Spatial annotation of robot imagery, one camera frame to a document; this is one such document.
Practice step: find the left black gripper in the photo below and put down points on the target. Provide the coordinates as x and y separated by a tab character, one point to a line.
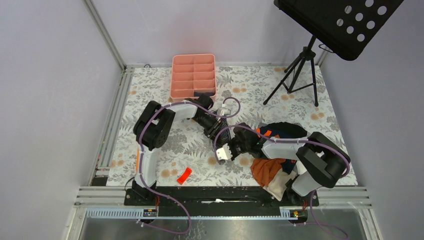
212	133

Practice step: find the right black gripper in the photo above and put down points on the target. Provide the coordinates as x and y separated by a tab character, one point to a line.
230	145

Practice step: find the striped navy garment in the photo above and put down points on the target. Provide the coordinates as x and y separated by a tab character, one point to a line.
225	136

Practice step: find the navy underwear beige waistband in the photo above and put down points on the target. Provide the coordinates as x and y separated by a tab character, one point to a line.
199	94

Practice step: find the orange toy microphone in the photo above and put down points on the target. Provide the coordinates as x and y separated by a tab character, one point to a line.
137	161

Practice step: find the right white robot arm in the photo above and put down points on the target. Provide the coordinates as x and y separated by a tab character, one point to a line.
325	163

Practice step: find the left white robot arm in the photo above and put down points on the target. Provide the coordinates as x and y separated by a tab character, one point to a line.
153	127

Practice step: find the black garment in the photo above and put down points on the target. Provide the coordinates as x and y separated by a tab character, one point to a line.
282	130

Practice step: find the navy garment orange lettering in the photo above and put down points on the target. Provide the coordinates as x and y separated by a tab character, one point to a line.
288	165

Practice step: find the small red plastic piece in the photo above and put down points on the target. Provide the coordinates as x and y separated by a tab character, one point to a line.
182	179

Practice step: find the white cream garment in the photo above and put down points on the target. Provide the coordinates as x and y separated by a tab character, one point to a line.
277	185

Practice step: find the pink divided organizer tray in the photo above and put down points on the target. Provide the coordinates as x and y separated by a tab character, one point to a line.
193	75

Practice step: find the floral table mat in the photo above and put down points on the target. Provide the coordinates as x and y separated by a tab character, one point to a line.
247	92

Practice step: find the black music stand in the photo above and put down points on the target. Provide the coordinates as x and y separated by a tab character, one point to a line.
345	27

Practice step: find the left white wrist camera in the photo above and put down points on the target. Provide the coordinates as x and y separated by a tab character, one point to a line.
223	112

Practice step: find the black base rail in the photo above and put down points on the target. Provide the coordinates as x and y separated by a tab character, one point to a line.
214	201

